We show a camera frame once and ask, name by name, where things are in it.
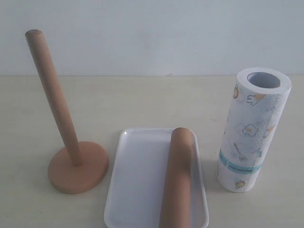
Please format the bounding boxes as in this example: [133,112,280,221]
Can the brown cardboard tube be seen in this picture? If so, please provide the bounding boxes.
[159,128,193,228]

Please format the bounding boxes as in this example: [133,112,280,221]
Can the wooden paper towel holder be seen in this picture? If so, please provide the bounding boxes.
[25,29,109,194]

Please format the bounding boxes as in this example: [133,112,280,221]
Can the white rectangular plastic tray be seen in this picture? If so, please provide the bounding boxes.
[104,127,210,228]

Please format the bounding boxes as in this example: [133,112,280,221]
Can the printed white paper towel roll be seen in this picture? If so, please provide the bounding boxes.
[217,67,292,193]

